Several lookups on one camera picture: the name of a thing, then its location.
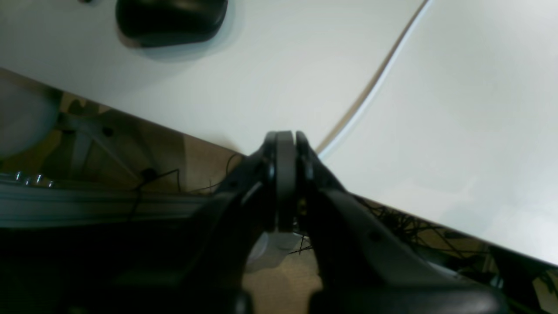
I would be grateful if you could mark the black computer mouse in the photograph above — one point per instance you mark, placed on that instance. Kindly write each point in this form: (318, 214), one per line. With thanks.
(159, 23)

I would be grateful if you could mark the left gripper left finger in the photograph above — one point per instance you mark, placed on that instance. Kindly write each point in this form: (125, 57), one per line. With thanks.
(198, 267)

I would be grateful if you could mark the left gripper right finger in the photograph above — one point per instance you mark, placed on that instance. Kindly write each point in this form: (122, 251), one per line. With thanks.
(364, 268)

